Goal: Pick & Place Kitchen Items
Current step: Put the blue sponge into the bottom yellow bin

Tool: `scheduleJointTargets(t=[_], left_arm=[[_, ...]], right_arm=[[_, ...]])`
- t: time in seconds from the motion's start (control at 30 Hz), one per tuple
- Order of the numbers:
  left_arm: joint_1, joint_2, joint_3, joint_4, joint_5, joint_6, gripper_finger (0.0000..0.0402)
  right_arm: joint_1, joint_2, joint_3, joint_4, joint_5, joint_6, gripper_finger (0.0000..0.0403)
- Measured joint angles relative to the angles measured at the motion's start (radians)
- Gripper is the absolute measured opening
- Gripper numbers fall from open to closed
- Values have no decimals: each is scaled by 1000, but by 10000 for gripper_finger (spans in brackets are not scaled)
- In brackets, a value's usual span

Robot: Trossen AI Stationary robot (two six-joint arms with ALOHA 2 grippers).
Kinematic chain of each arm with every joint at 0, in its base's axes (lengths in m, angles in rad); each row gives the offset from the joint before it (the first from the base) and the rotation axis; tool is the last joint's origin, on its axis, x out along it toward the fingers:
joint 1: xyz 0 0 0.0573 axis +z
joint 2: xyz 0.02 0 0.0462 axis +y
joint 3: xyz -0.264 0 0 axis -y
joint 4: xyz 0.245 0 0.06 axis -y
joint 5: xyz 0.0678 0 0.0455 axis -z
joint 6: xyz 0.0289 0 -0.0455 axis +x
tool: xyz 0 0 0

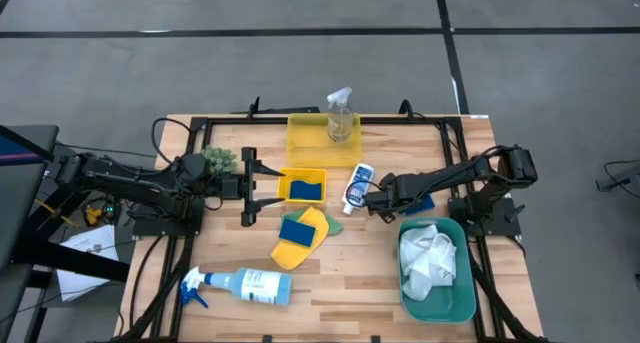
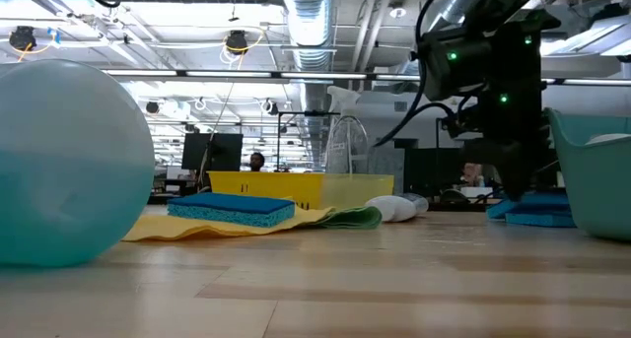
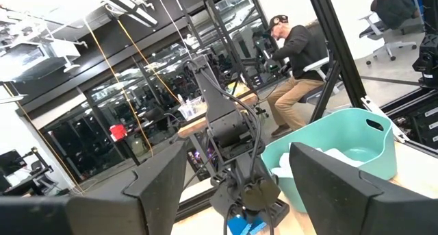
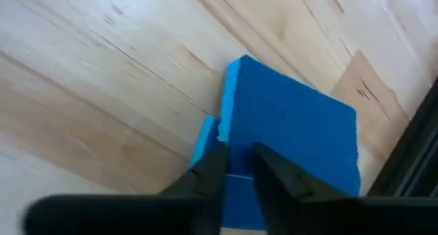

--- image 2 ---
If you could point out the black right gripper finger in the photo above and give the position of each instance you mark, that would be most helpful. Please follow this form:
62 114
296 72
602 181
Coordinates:
516 187

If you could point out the blue kitchen sponge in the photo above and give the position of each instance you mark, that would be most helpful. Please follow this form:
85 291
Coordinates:
542 202
542 221
231 210

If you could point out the white lotion bottle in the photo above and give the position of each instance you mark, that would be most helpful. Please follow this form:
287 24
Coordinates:
394 209

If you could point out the clear plastic spray bottle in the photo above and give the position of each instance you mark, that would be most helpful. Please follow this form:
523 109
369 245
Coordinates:
347 141

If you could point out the green cloth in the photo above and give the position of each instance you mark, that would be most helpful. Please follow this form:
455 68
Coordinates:
352 219

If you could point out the yellow cloth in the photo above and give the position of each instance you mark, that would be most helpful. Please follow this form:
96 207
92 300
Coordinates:
197 227

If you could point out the blue liquid spray bottle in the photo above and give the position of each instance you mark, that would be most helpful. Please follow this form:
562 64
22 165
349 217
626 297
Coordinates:
74 180

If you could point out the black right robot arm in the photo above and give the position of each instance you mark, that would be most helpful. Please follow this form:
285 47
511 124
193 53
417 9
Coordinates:
508 57

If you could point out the person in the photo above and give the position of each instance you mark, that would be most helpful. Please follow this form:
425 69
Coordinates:
473 174
257 161

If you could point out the teal plastic tub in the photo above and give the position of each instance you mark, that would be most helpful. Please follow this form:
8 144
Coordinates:
601 190

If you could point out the large translucent yellow bin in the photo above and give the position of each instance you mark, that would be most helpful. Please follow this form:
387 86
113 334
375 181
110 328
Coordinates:
360 190

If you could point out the small slotted yellow basket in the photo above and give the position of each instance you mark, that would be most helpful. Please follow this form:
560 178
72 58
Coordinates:
266 185

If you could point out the dark computer monitor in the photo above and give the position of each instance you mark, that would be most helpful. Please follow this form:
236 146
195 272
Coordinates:
222 151

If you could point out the slanted silver duct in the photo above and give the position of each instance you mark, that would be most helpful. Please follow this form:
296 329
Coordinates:
458 5

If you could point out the silver ventilation duct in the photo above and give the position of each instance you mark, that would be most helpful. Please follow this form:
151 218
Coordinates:
310 27

